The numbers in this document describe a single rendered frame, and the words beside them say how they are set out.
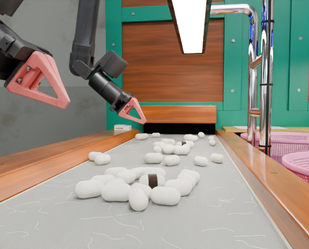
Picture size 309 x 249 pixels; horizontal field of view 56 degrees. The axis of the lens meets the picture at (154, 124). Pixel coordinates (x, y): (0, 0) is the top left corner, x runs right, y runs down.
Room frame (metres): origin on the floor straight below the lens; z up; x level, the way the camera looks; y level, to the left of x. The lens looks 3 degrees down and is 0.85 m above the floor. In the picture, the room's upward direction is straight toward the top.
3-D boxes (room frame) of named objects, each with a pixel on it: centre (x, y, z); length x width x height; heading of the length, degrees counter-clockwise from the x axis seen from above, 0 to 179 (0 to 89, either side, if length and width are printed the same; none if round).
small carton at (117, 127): (1.12, 0.12, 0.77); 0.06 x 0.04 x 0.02; 82
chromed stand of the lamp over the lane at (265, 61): (0.70, -0.17, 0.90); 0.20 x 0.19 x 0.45; 172
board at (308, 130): (1.06, -0.42, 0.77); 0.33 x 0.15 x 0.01; 82
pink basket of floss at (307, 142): (0.84, -0.39, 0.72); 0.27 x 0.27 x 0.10
